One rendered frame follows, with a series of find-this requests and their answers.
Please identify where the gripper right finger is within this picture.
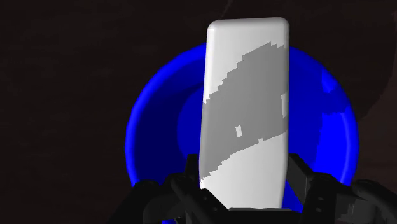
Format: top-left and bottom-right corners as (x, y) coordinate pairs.
(288, 153), (397, 224)

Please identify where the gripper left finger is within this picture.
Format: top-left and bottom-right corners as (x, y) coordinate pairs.
(106, 153), (232, 224)

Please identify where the white rectangular slab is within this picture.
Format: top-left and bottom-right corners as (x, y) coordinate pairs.
(198, 17), (291, 210)

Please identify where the blue bowl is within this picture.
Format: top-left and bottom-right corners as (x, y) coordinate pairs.
(124, 42), (360, 224)

